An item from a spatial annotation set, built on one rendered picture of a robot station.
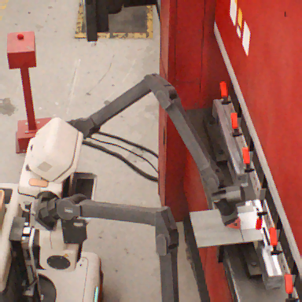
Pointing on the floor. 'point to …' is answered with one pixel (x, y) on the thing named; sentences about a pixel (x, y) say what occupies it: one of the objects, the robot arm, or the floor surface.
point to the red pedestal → (17, 57)
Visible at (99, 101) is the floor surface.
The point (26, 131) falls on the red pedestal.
